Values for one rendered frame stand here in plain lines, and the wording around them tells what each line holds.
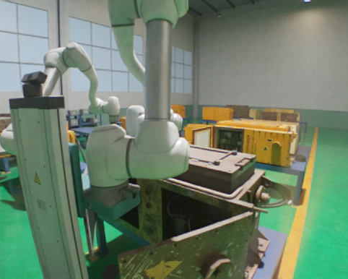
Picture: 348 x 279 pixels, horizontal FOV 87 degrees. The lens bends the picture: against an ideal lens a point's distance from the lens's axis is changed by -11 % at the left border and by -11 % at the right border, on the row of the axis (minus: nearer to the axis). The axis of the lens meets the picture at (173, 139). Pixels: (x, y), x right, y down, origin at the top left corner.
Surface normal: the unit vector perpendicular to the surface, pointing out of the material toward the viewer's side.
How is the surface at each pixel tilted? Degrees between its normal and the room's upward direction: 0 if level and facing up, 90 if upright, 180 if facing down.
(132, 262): 90
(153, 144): 77
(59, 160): 90
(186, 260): 90
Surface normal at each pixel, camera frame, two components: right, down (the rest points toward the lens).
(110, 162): -0.04, 0.18
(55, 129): 0.87, 0.10
